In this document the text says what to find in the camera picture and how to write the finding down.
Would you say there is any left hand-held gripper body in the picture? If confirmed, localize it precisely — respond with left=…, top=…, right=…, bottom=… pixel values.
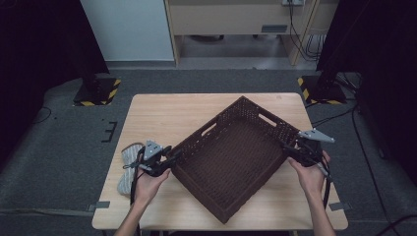
left=137, top=140, right=173, bottom=178

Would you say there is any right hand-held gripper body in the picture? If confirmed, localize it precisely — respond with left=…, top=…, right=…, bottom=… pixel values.
left=294, top=128, right=336, bottom=168

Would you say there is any grey striped cloth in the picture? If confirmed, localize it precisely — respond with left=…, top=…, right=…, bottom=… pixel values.
left=116, top=142, right=146, bottom=197

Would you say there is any brown woven basket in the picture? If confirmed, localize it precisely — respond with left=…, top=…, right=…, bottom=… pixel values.
left=168, top=94, right=301, bottom=225

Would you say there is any person's right hand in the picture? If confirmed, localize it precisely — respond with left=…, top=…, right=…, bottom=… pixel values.
left=287, top=149, right=331, bottom=199

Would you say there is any person's left hand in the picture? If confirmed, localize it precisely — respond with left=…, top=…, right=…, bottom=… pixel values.
left=133, top=166, right=172, bottom=207

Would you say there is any black yellow striped stand base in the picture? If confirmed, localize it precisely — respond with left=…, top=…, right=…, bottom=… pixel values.
left=72, top=73, right=122, bottom=107
left=296, top=72, right=348, bottom=106

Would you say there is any grey tape strip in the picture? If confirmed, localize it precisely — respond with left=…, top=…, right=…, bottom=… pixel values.
left=328, top=202, right=352, bottom=212
left=86, top=200, right=111, bottom=212

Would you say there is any grey desk label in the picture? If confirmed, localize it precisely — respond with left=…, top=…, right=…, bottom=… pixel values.
left=261, top=24, right=289, bottom=34

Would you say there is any white partition panel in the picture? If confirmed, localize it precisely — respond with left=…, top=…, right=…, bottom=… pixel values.
left=80, top=0, right=176, bottom=63

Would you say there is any black curtain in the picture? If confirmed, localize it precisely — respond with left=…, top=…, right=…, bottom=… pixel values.
left=316, top=0, right=417, bottom=187
left=0, top=0, right=111, bottom=171

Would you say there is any beige wooden desk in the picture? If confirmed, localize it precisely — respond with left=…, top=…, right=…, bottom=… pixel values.
left=163, top=0, right=340, bottom=67

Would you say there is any left hand-held gripper cable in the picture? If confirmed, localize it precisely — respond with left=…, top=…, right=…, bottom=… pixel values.
left=122, top=147, right=147, bottom=207

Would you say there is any hand-held gripper cable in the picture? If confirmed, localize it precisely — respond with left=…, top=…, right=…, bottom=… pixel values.
left=316, top=161, right=333, bottom=210
left=122, top=147, right=147, bottom=207

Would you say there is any right hand-held gripper cable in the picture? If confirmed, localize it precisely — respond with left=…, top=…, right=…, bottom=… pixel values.
left=316, top=161, right=333, bottom=210

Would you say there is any long black floor cable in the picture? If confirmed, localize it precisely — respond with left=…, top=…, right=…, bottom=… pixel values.
left=351, top=106, right=392, bottom=236

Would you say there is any bundle of black cables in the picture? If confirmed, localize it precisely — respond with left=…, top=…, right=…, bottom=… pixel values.
left=287, top=0, right=328, bottom=63

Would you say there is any thin black floor cable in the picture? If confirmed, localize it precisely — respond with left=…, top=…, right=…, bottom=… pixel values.
left=31, top=105, right=53, bottom=125

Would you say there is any thick black floor cable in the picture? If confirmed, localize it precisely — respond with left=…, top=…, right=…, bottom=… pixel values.
left=375, top=213, right=417, bottom=236

